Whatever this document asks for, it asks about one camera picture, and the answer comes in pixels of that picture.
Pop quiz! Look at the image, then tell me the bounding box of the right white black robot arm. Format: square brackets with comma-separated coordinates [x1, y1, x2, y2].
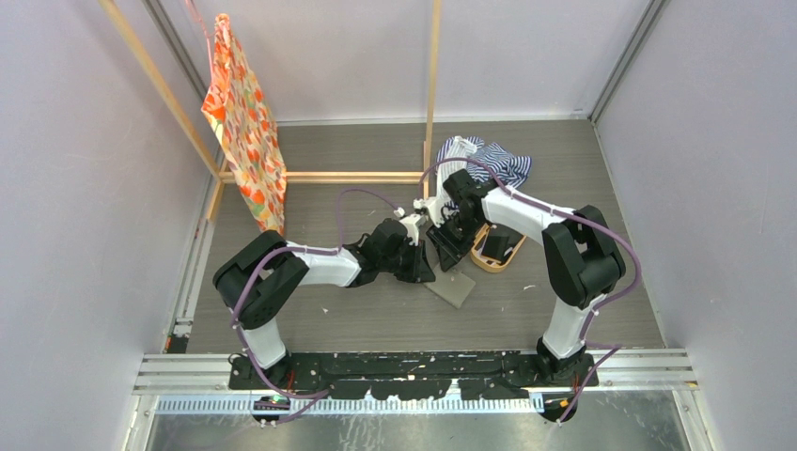
[414, 169, 626, 386]

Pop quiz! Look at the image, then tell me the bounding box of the blue white striped cloth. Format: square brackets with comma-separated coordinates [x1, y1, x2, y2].
[436, 136, 532, 210]

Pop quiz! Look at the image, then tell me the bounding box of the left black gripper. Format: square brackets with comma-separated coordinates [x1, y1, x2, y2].
[379, 239, 434, 284]

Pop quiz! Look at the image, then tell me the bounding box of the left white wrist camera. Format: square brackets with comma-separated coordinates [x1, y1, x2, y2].
[398, 213, 428, 246]

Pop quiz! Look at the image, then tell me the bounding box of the black card in tray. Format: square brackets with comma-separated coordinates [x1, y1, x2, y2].
[481, 225, 523, 264]

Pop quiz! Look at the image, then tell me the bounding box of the clear grey card holder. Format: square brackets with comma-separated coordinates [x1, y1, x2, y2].
[424, 266, 476, 309]

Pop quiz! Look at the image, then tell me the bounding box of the yellow oval tray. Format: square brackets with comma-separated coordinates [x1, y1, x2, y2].
[469, 225, 526, 273]

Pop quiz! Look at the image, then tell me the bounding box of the wooden rack frame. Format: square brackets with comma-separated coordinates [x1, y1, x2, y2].
[99, 0, 443, 222]

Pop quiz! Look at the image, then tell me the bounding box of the orange floral cloth bag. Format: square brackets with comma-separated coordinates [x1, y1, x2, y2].
[201, 13, 287, 233]

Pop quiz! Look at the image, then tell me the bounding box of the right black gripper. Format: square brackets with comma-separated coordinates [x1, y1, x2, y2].
[427, 212, 484, 272]

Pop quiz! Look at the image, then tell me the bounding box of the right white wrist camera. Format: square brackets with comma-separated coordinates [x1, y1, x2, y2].
[413, 196, 447, 227]

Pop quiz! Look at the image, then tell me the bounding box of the aluminium rail frame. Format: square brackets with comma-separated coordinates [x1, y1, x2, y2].
[122, 349, 718, 450]

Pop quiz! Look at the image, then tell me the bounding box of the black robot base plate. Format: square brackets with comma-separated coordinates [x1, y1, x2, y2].
[227, 350, 594, 401]

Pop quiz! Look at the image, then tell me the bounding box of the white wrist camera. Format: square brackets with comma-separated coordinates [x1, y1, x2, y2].
[398, 213, 428, 246]
[413, 196, 447, 227]

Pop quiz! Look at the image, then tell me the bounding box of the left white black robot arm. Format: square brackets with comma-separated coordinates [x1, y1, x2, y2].
[212, 219, 436, 389]

